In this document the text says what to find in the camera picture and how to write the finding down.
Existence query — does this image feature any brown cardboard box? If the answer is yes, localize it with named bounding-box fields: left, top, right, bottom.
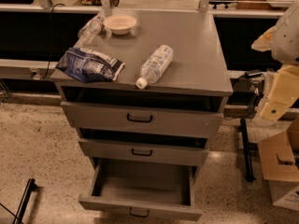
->
left=258, top=118, right=299, bottom=211

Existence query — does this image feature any black power adapter with cables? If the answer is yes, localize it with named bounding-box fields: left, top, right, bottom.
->
left=224, top=69, right=265, bottom=120

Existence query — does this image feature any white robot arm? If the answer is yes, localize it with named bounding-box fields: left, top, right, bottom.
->
left=251, top=0, right=299, bottom=121

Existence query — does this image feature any clear plastic water bottle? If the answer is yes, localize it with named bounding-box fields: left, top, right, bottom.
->
left=135, top=45, right=174, bottom=89

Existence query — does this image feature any grey drawer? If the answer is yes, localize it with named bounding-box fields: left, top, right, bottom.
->
left=78, top=159, right=201, bottom=221
left=78, top=129, right=208, bottom=166
left=62, top=86, right=222, bottom=138

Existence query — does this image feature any black cable left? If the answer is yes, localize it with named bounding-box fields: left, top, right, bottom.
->
left=40, top=3, right=66, bottom=80

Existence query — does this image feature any white bowl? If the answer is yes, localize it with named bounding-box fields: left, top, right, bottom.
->
left=104, top=15, right=137, bottom=35

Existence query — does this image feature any blue chip bag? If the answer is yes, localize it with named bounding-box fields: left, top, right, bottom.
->
left=55, top=48, right=125, bottom=83

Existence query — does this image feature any grey middle drawer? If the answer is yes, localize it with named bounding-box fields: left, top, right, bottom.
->
left=78, top=129, right=208, bottom=166

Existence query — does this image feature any grey top drawer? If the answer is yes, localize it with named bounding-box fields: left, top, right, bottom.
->
left=62, top=86, right=222, bottom=138

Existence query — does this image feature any black bar lower left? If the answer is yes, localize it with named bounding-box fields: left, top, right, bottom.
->
left=12, top=178, right=37, bottom=224

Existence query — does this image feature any black metal stand leg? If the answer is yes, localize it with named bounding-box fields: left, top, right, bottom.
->
left=240, top=119, right=255, bottom=182

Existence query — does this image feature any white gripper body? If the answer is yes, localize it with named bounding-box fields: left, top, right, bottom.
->
left=260, top=64, right=299, bottom=121

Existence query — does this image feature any grey drawer cabinet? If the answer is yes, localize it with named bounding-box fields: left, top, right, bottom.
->
left=50, top=8, right=234, bottom=179

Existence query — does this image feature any grey bottom drawer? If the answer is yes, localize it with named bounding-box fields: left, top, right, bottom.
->
left=78, top=159, right=201, bottom=221

